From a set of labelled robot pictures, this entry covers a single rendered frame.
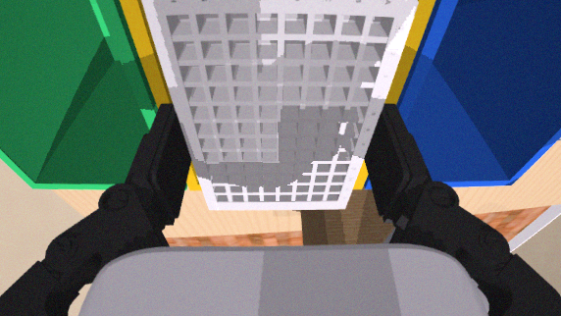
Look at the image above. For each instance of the yellow recycle bin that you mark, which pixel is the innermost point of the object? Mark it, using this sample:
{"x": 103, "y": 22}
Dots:
{"x": 142, "y": 38}

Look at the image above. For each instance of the green bin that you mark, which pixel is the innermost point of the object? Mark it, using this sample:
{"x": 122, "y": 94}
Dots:
{"x": 68, "y": 112}

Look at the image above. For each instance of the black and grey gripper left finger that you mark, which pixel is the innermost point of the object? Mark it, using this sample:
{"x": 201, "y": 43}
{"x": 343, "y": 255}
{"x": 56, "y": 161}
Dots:
{"x": 130, "y": 217}

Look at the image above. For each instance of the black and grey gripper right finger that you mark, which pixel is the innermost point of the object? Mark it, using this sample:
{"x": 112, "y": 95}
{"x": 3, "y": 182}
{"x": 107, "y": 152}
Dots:
{"x": 406, "y": 196}

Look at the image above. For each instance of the blue general waste bin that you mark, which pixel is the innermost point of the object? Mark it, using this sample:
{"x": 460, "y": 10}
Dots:
{"x": 487, "y": 100}

